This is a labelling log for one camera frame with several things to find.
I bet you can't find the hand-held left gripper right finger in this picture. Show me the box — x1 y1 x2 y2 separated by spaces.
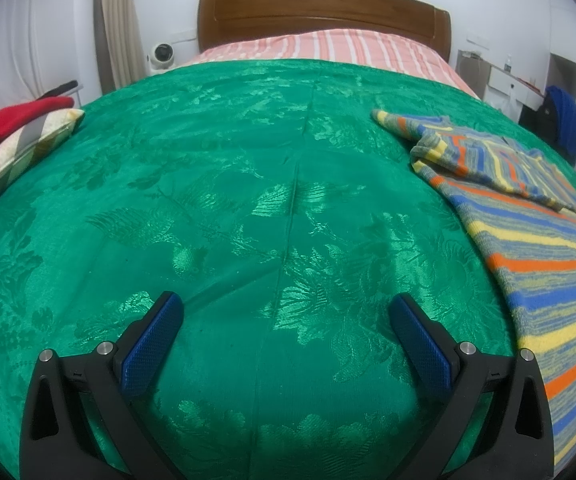
388 293 555 480

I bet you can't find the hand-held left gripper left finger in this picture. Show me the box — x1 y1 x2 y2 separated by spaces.
19 291 185 480

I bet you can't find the striped knit sweater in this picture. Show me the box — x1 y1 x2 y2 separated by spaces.
370 109 576 471

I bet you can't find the green floral blanket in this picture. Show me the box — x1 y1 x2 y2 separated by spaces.
0 59 576 480

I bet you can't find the striped pillow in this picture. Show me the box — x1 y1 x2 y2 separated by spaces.
0 108 86 233

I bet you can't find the red knit cloth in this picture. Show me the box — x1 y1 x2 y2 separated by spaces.
0 97 76 167

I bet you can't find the blue garment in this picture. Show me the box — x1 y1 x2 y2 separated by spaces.
545 85 576 158

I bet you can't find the black remote control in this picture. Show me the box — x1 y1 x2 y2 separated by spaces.
38 80 79 101

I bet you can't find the white desk with drawer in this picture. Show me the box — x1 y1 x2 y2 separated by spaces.
488 62 549 111

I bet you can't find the pink striped bedsheet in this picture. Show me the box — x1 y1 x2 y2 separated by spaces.
178 29 481 101

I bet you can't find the beige curtain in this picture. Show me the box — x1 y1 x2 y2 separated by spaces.
95 0 144 96

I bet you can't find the wooden headboard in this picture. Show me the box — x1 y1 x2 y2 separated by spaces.
197 0 453 63

